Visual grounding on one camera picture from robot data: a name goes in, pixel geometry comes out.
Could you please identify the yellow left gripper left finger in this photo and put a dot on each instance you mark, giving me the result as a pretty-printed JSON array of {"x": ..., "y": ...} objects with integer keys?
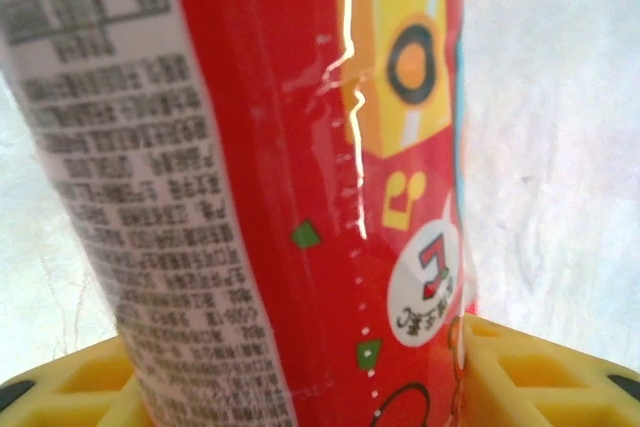
[{"x": 65, "y": 392}]

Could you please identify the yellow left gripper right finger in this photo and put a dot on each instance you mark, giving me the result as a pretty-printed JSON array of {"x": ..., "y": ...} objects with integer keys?
[{"x": 550, "y": 387}]

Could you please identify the red yellow cartoon-label bottle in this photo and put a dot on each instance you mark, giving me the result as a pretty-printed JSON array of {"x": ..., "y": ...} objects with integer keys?
[{"x": 280, "y": 172}]

